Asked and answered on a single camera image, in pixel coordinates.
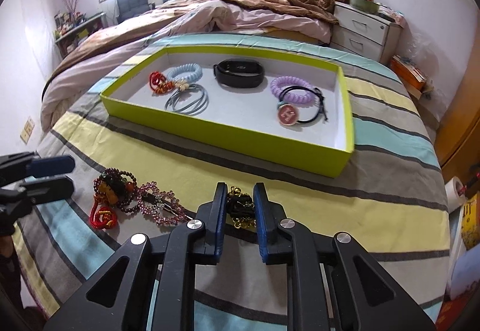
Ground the grey hair tie with flower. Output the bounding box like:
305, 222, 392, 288
165, 80, 209, 117

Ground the black hair tie pink pendant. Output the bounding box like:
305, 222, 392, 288
277, 85, 331, 127

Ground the yellow cardboard box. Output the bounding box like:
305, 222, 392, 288
460, 192, 480, 249

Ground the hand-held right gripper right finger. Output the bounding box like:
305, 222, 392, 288
253, 182, 437, 331

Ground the black fitness band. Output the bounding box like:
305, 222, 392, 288
213, 58, 265, 89

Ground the brown bead bracelet red knot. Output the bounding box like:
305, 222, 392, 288
90, 168, 145, 230

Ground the wide wooden wardrobe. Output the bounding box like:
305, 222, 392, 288
435, 54, 480, 182

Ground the black chair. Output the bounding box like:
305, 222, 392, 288
115, 0, 154, 24

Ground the black gold chain hair tie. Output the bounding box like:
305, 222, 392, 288
225, 186, 257, 230

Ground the stack of books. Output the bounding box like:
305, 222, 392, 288
390, 54, 428, 95

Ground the cluttered shelf unit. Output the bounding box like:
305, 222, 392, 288
54, 12, 107, 58

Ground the lime green cardboard box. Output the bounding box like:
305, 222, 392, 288
99, 46, 356, 179

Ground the brown blanket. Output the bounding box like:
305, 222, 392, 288
221, 0, 340, 26

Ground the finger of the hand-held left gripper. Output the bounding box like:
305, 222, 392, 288
15, 177, 75, 206
0, 153, 76, 182

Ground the wall outlet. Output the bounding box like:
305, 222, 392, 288
20, 117, 35, 144

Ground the green basin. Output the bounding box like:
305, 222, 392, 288
349, 0, 381, 15

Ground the pink rhinestone hair clip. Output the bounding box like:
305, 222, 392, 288
137, 183, 192, 228

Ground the toilet paper roll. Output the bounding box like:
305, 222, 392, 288
445, 175, 467, 212

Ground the white nightstand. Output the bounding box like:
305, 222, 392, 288
330, 1, 404, 64

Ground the striped tablecloth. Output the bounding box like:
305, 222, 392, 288
11, 33, 451, 331

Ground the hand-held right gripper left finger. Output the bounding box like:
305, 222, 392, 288
45, 182, 229, 331

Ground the red knotted cord bracelet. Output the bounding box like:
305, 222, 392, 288
149, 70, 177, 96

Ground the blue spiral hair tie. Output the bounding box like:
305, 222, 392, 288
165, 64, 204, 86

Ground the purple spiral hair tie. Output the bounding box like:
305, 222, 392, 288
270, 75, 315, 106

